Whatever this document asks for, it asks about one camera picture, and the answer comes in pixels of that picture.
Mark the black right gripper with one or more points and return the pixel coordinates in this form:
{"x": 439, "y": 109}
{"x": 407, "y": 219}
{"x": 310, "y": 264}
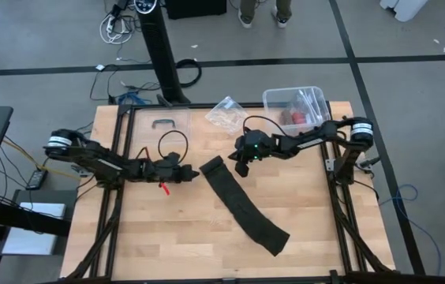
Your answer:
{"x": 256, "y": 148}

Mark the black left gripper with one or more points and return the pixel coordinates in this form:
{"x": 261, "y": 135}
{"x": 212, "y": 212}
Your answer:
{"x": 163, "y": 171}

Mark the clear plastic zip bag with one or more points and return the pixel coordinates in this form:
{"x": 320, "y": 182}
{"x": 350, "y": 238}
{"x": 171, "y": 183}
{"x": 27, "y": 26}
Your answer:
{"x": 226, "y": 116}

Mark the black elastic bandage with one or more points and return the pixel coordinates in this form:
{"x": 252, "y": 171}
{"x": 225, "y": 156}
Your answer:
{"x": 242, "y": 205}

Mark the clear plastic storage box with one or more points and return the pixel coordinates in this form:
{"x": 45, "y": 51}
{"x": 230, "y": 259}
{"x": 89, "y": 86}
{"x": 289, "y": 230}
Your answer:
{"x": 285, "y": 98}

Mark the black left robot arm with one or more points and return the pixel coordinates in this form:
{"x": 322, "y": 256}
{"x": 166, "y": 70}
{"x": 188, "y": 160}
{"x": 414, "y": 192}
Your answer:
{"x": 96, "y": 158}

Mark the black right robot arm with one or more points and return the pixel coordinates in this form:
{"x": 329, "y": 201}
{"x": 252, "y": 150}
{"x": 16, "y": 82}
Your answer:
{"x": 313, "y": 140}

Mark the brown bandage roll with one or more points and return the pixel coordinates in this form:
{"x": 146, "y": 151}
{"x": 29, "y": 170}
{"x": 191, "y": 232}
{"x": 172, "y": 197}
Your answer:
{"x": 285, "y": 116}

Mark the red bandage roll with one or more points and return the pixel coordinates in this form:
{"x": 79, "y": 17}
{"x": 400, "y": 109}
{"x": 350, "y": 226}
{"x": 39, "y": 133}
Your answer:
{"x": 298, "y": 117}

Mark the red tag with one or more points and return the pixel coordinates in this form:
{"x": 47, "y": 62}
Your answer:
{"x": 164, "y": 189}

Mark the white packets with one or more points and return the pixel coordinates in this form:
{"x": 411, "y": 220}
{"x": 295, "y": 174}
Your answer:
{"x": 309, "y": 102}

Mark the black tower fan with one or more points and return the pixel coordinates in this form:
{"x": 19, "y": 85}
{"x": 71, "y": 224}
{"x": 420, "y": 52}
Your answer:
{"x": 159, "y": 47}

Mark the person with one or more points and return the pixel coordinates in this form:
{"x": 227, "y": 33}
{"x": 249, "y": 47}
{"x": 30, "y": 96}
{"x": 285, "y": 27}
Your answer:
{"x": 248, "y": 8}

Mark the black power adapter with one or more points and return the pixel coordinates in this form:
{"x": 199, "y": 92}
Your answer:
{"x": 37, "y": 179}

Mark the black case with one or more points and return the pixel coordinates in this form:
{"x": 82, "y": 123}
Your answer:
{"x": 195, "y": 8}

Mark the black equipment stand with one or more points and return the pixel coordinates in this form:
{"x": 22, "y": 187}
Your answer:
{"x": 17, "y": 217}

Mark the white foam block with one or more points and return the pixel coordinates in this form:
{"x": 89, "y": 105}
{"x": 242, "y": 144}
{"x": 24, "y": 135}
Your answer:
{"x": 404, "y": 8}

